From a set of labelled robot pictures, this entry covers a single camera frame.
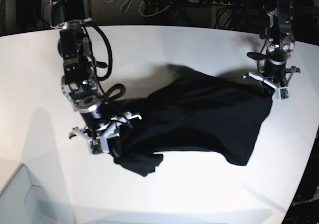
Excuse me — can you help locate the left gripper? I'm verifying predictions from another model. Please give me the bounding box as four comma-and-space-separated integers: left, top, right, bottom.
242, 66, 301, 91

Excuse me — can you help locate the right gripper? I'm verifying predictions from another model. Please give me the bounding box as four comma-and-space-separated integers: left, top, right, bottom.
68, 112, 142, 147

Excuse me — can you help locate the black t-shirt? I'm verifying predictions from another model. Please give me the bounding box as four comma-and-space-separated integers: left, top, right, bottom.
113, 67, 273, 177

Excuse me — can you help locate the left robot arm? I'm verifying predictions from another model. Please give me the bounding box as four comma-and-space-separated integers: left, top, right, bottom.
243, 0, 300, 95

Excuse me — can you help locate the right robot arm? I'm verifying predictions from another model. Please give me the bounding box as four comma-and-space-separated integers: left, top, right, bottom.
50, 0, 141, 153

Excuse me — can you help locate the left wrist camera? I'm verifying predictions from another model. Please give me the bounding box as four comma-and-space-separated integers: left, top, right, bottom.
275, 86, 290, 101

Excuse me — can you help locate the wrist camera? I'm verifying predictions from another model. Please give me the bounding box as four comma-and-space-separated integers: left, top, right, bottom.
275, 86, 290, 101
88, 139, 110, 155

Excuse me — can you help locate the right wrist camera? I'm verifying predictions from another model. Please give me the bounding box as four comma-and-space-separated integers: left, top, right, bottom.
88, 139, 110, 155

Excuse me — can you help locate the white cable on floor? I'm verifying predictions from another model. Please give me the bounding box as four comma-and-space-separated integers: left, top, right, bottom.
104, 0, 150, 17

